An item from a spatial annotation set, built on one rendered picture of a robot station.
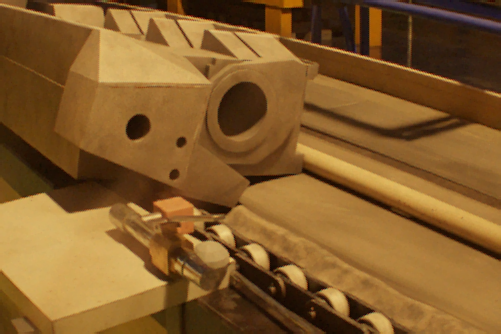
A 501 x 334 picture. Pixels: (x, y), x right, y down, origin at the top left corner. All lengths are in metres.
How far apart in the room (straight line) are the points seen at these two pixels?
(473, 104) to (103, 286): 0.97
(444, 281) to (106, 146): 0.42
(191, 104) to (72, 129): 0.15
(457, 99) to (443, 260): 0.68
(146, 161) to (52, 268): 0.21
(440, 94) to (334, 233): 0.67
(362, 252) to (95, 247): 0.32
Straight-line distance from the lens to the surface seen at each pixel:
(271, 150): 1.11
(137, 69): 0.90
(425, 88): 1.61
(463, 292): 0.85
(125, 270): 0.77
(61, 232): 0.87
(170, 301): 0.76
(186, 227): 0.85
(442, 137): 1.41
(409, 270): 0.89
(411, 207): 1.02
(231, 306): 0.76
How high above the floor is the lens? 1.15
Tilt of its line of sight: 19 degrees down
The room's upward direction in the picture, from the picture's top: 1 degrees clockwise
